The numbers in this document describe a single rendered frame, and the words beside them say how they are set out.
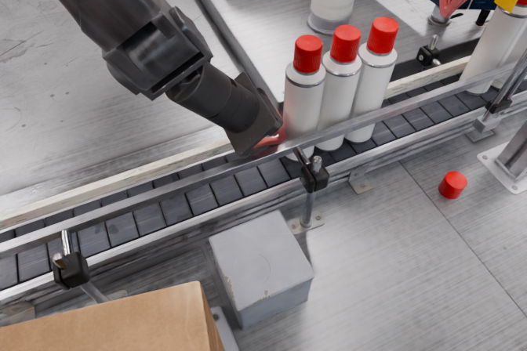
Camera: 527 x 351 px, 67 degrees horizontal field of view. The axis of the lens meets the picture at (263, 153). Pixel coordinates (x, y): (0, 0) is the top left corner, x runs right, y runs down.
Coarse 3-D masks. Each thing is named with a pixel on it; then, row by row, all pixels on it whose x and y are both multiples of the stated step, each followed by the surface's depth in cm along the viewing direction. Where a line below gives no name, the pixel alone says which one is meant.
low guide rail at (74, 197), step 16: (448, 64) 70; (464, 64) 71; (400, 80) 68; (416, 80) 68; (432, 80) 70; (384, 96) 68; (208, 144) 59; (224, 144) 59; (160, 160) 57; (176, 160) 57; (192, 160) 59; (112, 176) 56; (128, 176) 56; (144, 176) 57; (64, 192) 54; (80, 192) 54; (96, 192) 55; (16, 208) 52; (32, 208) 52; (48, 208) 53; (0, 224) 52; (16, 224) 53
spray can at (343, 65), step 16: (336, 32) 48; (352, 32) 48; (336, 48) 48; (352, 48) 48; (336, 64) 50; (352, 64) 50; (336, 80) 51; (352, 80) 51; (336, 96) 53; (352, 96) 54; (320, 112) 57; (336, 112) 55; (320, 128) 59; (320, 144) 62; (336, 144) 61
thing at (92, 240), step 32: (448, 96) 70; (480, 96) 70; (384, 128) 66; (416, 128) 66; (224, 160) 62; (288, 160) 62; (128, 192) 58; (192, 192) 58; (224, 192) 58; (256, 192) 58; (32, 224) 55; (96, 224) 55; (128, 224) 55; (160, 224) 55; (32, 256) 52; (0, 288) 50
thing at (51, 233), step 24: (504, 72) 62; (432, 96) 59; (360, 120) 56; (288, 144) 53; (312, 144) 54; (216, 168) 51; (240, 168) 51; (168, 192) 49; (96, 216) 46; (24, 240) 45; (48, 240) 46
